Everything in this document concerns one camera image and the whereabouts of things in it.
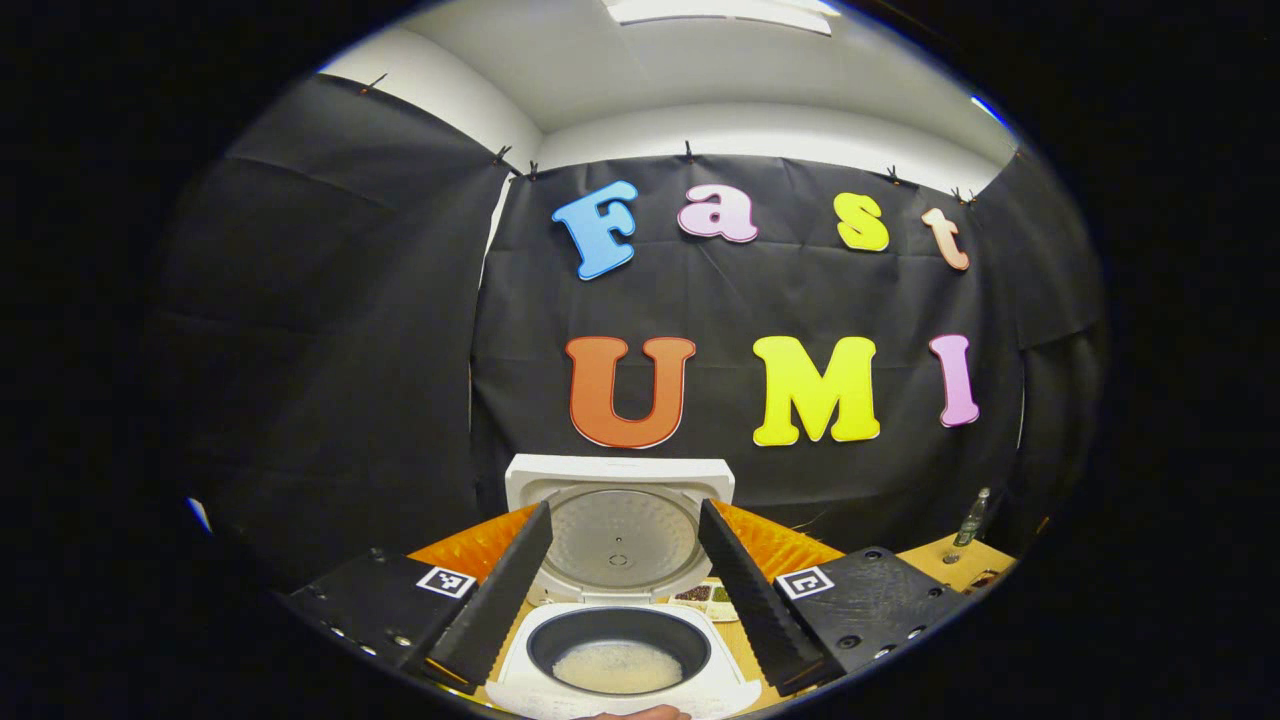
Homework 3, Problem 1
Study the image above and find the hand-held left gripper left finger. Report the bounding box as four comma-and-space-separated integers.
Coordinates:
290, 500, 554, 696

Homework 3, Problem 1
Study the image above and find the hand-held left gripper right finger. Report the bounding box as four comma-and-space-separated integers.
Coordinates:
698, 498, 976, 698

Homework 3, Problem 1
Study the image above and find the white rice cooker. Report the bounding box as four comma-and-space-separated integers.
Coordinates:
485, 453, 763, 720

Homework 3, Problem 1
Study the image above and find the white divided bean dish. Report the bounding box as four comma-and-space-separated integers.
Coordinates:
668, 578, 741, 623

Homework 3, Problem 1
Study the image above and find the clear plastic water bottle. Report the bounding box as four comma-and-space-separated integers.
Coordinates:
953, 487, 993, 548

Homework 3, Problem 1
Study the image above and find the long ceiling light panel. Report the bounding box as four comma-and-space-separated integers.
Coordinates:
600, 0, 841, 36

